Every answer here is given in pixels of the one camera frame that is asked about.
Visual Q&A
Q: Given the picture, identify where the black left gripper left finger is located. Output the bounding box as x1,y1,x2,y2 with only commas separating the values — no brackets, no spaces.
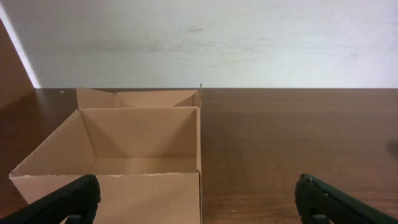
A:
1,174,101,224

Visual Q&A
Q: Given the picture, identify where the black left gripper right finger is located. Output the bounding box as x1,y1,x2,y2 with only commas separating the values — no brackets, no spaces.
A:
294,174,397,224

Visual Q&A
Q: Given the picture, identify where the brown cardboard box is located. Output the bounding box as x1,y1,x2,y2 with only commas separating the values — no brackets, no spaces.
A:
9,88,201,224

